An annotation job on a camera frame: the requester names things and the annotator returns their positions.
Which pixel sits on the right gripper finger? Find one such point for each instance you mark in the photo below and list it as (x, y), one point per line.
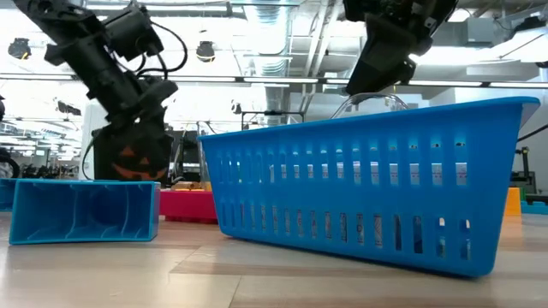
(381, 60)

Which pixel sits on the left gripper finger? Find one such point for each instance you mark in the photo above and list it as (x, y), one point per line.
(160, 94)
(128, 123)

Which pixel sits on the tan studded building block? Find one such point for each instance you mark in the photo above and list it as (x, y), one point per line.
(184, 186)

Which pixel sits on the blue hollow building block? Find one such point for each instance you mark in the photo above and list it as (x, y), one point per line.
(85, 214)

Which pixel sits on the red building brick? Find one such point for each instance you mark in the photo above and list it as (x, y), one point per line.
(188, 205)

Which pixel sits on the narrow blue building block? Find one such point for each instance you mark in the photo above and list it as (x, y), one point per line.
(535, 209)

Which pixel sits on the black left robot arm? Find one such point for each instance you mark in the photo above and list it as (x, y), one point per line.
(64, 25)

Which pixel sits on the black pumpkin face bucket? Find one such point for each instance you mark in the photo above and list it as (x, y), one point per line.
(105, 162)

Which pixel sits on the white round column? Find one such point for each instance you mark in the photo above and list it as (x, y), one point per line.
(87, 145)

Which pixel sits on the long ceiling light strip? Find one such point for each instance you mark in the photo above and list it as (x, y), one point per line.
(278, 80)

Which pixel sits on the blue slotted plastic basket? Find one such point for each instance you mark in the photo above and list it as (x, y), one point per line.
(342, 194)

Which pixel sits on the black background stand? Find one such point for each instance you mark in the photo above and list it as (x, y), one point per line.
(524, 179)

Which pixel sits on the yellow building block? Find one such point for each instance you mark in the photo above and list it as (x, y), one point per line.
(512, 203)

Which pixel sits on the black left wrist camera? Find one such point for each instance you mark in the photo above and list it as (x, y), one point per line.
(132, 32)

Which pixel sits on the round silver spiral duct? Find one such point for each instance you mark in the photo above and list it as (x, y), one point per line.
(267, 43)

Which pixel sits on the black background frame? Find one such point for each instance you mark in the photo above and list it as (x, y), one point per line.
(274, 113)

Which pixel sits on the black aluminium table frame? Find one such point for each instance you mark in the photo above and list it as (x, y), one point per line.
(538, 198)

